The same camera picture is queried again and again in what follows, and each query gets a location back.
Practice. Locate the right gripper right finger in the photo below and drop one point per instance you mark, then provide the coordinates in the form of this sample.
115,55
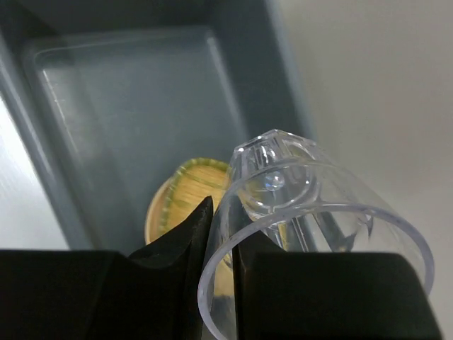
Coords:
297,295

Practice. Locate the grey plastic bin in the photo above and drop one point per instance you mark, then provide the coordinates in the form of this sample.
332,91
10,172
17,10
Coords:
111,96

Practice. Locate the tan plate with bear logo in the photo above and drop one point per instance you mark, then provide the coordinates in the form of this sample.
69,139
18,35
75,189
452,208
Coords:
155,219

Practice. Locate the woven bamboo tray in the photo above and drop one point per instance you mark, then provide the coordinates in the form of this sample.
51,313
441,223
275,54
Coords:
193,181

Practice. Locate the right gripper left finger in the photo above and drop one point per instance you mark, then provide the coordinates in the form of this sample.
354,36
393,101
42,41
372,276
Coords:
150,294

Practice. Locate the clear plastic cup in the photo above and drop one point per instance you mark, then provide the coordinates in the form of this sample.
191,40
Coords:
285,189

